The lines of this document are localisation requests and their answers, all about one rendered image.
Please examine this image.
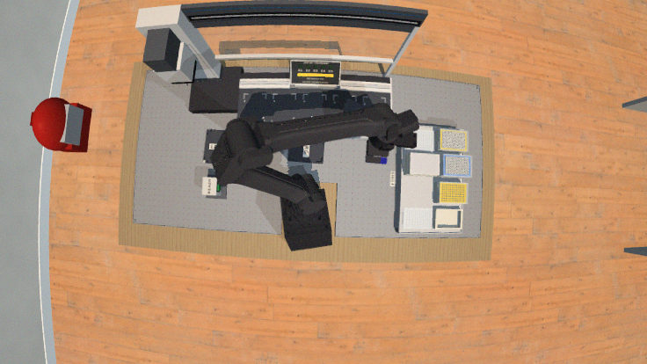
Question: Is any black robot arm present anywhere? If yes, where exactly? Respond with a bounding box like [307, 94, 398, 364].
[210, 103, 419, 225]

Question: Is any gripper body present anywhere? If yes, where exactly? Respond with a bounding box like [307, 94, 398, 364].
[366, 137, 389, 164]

